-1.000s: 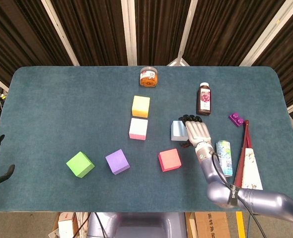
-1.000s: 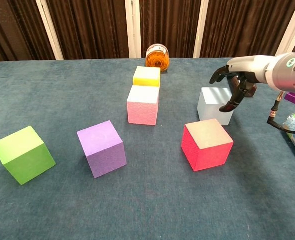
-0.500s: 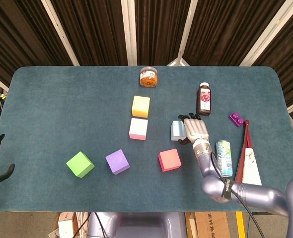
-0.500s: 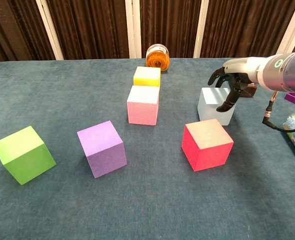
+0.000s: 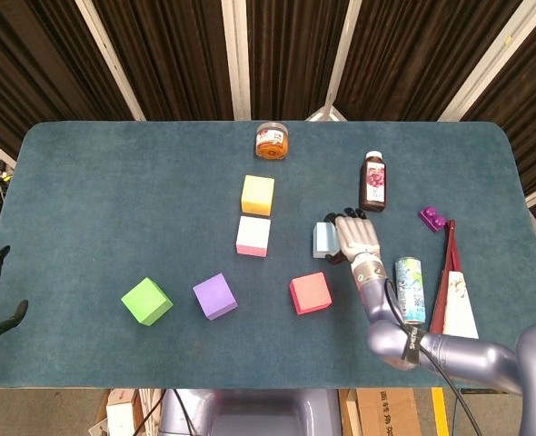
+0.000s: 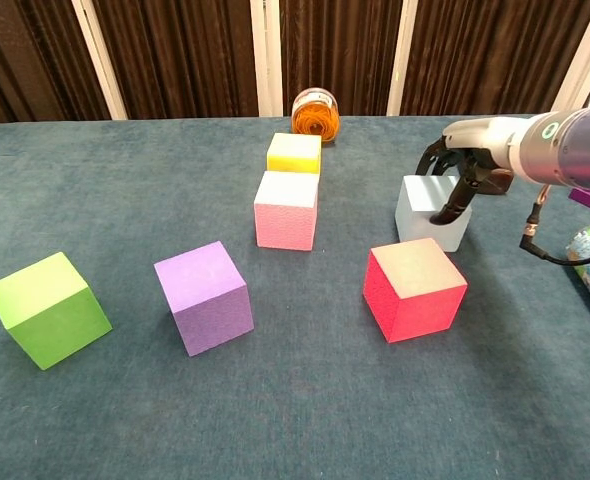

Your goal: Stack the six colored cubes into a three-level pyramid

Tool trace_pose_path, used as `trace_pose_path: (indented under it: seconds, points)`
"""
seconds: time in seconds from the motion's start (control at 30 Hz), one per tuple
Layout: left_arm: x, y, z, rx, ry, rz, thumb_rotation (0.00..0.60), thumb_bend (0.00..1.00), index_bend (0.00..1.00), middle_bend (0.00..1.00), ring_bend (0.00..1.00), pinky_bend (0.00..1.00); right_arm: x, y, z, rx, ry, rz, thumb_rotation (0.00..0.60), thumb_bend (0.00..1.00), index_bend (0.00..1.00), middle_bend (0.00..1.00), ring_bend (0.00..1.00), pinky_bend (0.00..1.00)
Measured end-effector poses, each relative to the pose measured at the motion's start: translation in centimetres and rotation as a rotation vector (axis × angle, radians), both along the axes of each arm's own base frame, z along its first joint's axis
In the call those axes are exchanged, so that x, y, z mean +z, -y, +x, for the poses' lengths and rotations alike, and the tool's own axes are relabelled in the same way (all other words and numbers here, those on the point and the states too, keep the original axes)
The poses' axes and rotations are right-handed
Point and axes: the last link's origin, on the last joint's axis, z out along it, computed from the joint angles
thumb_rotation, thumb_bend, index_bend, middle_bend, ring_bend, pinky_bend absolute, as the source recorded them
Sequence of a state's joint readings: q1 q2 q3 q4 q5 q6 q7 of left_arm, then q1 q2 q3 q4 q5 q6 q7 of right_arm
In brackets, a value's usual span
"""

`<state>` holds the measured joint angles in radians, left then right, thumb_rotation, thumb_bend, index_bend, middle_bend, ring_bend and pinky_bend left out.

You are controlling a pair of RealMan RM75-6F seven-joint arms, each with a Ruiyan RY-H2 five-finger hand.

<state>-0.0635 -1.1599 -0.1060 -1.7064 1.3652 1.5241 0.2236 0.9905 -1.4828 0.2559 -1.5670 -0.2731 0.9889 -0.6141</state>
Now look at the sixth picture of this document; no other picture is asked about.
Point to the teal table cloth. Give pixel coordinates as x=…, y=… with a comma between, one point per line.
x=295, y=400

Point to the light blue foam cube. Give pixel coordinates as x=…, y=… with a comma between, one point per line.
x=420, y=225

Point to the red foam cube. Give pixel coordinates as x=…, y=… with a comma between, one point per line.
x=415, y=295

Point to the yellow foam cube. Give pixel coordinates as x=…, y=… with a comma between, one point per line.
x=293, y=155

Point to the purple foam cube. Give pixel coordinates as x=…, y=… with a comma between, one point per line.
x=205, y=300

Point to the pink foam cube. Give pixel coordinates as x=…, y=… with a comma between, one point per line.
x=285, y=215

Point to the orange snack jar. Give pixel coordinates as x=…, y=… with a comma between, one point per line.
x=316, y=117

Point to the white frame pole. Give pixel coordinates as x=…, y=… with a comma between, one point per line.
x=585, y=50
x=100, y=60
x=266, y=55
x=401, y=55

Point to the dark brown curtain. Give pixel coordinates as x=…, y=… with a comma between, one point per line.
x=185, y=55

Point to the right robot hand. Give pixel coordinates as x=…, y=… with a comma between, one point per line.
x=480, y=135

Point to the green foam cube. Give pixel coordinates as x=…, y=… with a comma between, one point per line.
x=50, y=315

